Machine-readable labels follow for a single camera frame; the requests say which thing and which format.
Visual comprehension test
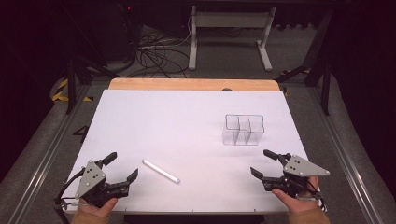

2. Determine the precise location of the metal floor rail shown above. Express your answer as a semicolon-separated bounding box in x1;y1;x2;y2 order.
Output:
306;86;379;224
7;85;92;224

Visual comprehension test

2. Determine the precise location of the black tripod stand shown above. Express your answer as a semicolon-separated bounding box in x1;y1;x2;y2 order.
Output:
60;3;120;116

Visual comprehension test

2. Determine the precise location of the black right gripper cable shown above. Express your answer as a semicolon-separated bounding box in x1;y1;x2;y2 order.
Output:
306;178;329;213

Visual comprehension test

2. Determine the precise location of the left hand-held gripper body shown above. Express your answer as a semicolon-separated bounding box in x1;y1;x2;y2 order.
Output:
74;159;129;209

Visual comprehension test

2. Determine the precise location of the clear plastic compartment organiser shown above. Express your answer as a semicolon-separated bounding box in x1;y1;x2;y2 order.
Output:
221;113;266;147

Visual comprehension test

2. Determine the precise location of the white table cover board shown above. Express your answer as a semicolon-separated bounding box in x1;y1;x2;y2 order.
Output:
61;89;309;216

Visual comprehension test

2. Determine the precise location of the black equipment box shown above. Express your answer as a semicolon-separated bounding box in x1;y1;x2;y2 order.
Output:
99;3;141;62

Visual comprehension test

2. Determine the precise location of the tangle of black floor cables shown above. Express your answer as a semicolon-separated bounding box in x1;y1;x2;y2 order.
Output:
125;6;192;79

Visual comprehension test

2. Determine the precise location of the white pen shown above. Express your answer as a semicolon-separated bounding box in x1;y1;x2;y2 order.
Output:
142;159;181;185

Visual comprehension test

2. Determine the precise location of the yellow black hazard tape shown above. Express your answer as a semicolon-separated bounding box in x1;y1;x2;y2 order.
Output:
50;77;94;103

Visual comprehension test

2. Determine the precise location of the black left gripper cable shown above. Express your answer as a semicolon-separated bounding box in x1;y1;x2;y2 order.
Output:
54;167;87;216

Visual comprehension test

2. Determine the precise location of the person's left hand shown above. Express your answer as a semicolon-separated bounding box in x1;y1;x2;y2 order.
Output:
78;197;120;219

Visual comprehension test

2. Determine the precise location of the person's right hand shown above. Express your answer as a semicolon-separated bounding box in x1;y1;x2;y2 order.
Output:
271;175;321;215

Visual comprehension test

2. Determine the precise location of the black metal stand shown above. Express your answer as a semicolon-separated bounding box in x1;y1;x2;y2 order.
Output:
275;7;334;117

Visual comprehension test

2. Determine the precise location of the white metal stand frame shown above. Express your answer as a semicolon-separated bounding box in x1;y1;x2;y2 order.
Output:
188;5;277;73

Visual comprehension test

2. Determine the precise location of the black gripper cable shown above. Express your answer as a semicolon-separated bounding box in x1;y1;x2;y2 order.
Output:
54;167;87;216
306;178;329;213

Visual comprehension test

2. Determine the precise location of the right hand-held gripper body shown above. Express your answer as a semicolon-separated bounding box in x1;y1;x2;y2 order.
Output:
262;154;331;200

